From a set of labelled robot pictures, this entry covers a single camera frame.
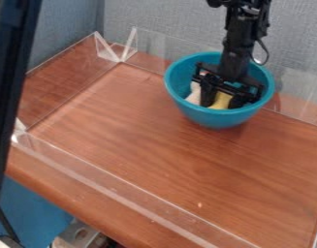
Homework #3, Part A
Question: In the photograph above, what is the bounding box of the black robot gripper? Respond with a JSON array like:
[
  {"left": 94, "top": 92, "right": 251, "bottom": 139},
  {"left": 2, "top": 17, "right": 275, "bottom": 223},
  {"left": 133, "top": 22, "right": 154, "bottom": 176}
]
[{"left": 193, "top": 0, "right": 272, "bottom": 109}]

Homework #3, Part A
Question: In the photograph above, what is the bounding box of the yellow toy banana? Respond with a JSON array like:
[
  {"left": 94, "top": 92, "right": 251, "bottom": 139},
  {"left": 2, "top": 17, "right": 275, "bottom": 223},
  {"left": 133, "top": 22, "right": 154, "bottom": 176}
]
[{"left": 211, "top": 92, "right": 232, "bottom": 109}]

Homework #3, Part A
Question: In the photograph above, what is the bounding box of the blue plastic bowl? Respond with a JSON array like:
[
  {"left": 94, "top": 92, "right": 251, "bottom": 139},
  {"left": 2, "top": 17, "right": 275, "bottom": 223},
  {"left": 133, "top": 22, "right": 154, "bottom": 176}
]
[{"left": 164, "top": 51, "right": 276, "bottom": 129}]

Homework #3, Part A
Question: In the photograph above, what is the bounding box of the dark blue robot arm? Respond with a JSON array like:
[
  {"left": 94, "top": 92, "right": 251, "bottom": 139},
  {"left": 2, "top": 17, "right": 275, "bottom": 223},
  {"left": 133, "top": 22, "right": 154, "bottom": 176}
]
[{"left": 0, "top": 0, "right": 272, "bottom": 191}]

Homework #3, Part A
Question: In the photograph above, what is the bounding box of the white red toy mushroom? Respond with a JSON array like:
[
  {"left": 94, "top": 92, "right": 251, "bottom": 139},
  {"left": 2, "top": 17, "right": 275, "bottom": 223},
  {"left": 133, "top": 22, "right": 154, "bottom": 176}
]
[{"left": 185, "top": 81, "right": 204, "bottom": 106}]

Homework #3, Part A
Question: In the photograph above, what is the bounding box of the clear acrylic table barrier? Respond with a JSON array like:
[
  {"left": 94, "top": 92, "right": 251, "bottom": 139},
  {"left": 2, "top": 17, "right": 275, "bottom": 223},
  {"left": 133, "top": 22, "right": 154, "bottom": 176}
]
[{"left": 9, "top": 28, "right": 317, "bottom": 248}]

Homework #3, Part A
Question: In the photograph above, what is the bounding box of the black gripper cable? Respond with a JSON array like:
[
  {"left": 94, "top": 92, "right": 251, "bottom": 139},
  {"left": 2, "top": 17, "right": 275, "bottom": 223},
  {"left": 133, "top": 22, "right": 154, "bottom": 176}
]
[{"left": 251, "top": 38, "right": 271, "bottom": 66}]

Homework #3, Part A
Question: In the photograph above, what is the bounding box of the grey metal bracket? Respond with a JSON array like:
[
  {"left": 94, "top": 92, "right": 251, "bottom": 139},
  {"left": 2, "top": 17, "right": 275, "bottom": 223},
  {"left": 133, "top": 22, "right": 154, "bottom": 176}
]
[{"left": 51, "top": 220, "right": 108, "bottom": 248}]

